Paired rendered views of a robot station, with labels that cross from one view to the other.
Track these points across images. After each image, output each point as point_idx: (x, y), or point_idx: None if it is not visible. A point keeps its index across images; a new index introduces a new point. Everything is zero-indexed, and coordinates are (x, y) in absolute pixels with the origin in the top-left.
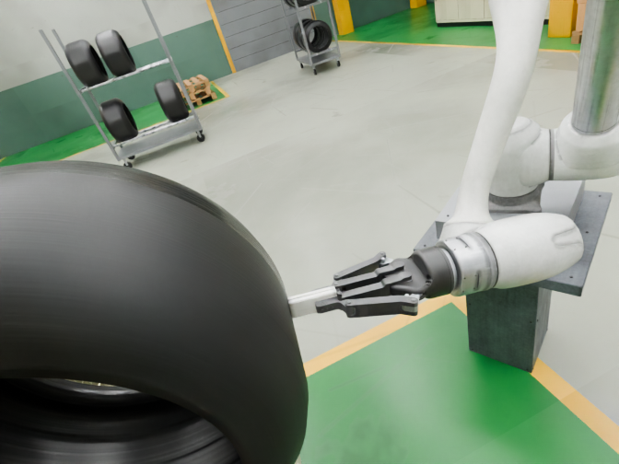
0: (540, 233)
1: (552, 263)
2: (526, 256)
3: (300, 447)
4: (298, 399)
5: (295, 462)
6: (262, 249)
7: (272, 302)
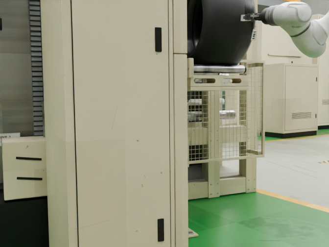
0: (288, 2)
1: (283, 12)
2: (279, 7)
3: (214, 38)
4: (216, 17)
5: (212, 46)
6: (247, 2)
7: (228, 0)
